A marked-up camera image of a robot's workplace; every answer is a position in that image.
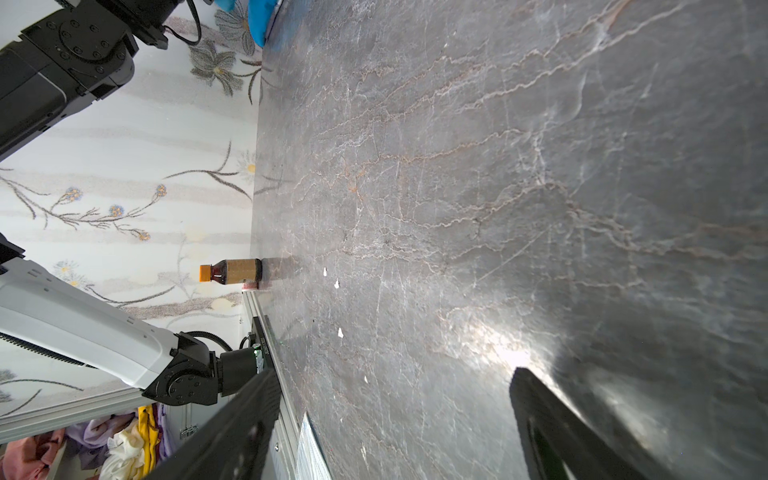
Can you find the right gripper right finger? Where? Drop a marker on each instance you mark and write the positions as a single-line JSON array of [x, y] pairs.
[[556, 443]]

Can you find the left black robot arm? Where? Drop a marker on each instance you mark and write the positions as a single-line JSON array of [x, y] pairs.
[[58, 66]]

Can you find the small medicine bottle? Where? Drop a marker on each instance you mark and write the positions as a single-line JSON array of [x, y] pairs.
[[230, 272]]

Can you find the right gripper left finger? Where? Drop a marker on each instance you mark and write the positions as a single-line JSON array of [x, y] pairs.
[[234, 444]]

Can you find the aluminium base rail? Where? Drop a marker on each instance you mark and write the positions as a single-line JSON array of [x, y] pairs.
[[286, 456]]

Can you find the folded blue t-shirt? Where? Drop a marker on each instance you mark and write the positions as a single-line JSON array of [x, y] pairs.
[[245, 22]]

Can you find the pile of coloured clothes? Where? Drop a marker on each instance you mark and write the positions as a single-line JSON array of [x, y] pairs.
[[117, 446]]

